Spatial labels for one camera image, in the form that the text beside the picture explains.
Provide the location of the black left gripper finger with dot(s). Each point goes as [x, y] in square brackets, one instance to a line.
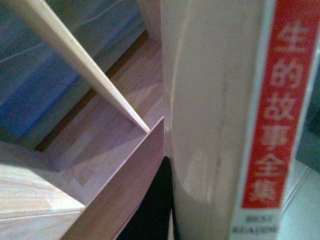
[151, 221]

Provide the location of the white book red spine label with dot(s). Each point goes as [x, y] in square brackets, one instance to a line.
[238, 77]

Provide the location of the wooden bookshelf unit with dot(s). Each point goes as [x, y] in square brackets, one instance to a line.
[50, 175]

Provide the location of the dark blue curtain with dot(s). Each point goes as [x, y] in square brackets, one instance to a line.
[33, 76]

